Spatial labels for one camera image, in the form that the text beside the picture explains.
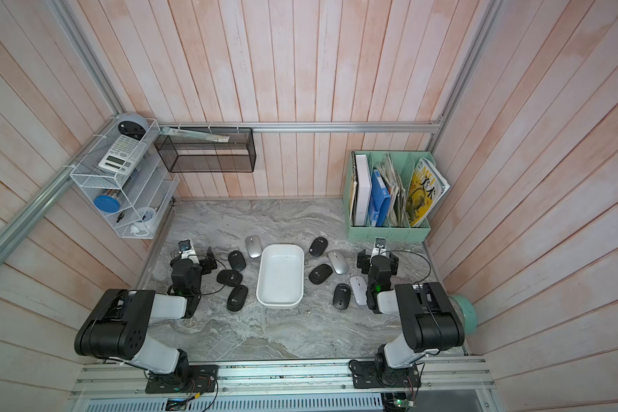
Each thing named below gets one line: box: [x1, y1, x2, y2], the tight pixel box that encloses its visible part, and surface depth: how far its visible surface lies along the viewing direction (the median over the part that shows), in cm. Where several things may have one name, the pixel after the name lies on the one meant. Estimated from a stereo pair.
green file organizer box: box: [343, 150, 450, 242], surface depth 100 cm
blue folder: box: [368, 169, 391, 228], surface depth 97 cm
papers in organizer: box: [374, 153, 410, 228], surface depth 100 cm
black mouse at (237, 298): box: [225, 284, 249, 312], surface depth 90 cm
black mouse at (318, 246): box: [309, 236, 329, 258], surface depth 103 cm
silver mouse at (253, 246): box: [244, 235, 262, 259], surface depth 105 cm
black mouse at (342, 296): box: [333, 283, 352, 310], surface depth 90 cm
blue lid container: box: [93, 194, 122, 213], surface depth 79 cm
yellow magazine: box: [406, 156, 451, 228], surface depth 100 cm
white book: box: [355, 153, 372, 226], surface depth 95 cm
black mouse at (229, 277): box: [216, 269, 243, 287], surface depth 94 cm
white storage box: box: [255, 242, 305, 309], surface depth 95 cm
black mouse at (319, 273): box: [308, 263, 334, 285], surface depth 95 cm
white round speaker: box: [117, 113, 149, 141], surface depth 84 cm
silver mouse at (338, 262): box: [327, 249, 349, 275], surface depth 100 cm
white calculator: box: [97, 134, 147, 176], surface depth 79 cm
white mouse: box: [350, 275, 368, 306], surface depth 92 cm
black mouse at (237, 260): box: [227, 249, 247, 273], surface depth 100 cm
